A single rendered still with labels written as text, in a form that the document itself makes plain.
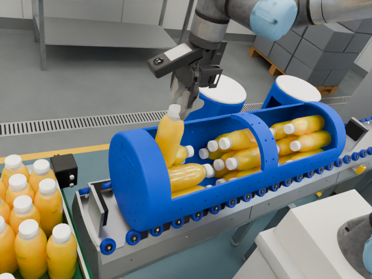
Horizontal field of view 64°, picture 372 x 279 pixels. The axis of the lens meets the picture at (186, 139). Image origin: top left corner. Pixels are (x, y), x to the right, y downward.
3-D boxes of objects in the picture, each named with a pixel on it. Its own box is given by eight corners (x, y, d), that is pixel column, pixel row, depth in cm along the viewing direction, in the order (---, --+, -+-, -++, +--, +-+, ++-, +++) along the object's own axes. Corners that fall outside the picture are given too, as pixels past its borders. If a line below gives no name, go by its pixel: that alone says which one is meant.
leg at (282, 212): (252, 262, 200) (297, 206, 160) (246, 265, 197) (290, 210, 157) (246, 254, 203) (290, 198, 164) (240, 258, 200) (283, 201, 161)
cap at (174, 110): (185, 114, 77) (187, 109, 76) (176, 120, 75) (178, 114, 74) (174, 107, 79) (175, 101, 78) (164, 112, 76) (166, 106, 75)
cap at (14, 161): (20, 157, 82) (20, 153, 81) (22, 167, 80) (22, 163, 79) (4, 160, 80) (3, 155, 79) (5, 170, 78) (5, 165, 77)
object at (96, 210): (106, 235, 88) (109, 210, 80) (98, 238, 87) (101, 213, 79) (95, 208, 94) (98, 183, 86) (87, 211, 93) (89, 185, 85)
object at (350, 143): (351, 151, 159) (370, 129, 149) (347, 153, 157) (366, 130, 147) (336, 139, 165) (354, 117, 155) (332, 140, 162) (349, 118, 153)
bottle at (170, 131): (177, 163, 90) (194, 114, 78) (163, 175, 85) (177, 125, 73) (160, 150, 92) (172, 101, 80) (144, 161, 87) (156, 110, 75)
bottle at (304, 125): (308, 119, 130) (279, 125, 120) (320, 110, 125) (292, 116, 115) (315, 133, 128) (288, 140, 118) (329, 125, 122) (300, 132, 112)
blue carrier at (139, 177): (327, 179, 128) (360, 121, 113) (142, 254, 82) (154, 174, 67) (279, 143, 147) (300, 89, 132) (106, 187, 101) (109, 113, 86)
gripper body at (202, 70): (216, 91, 73) (233, 44, 65) (186, 94, 68) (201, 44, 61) (199, 74, 77) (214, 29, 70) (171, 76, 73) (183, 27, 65)
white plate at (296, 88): (273, 70, 186) (273, 72, 187) (280, 93, 164) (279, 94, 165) (315, 82, 188) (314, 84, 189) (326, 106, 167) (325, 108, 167)
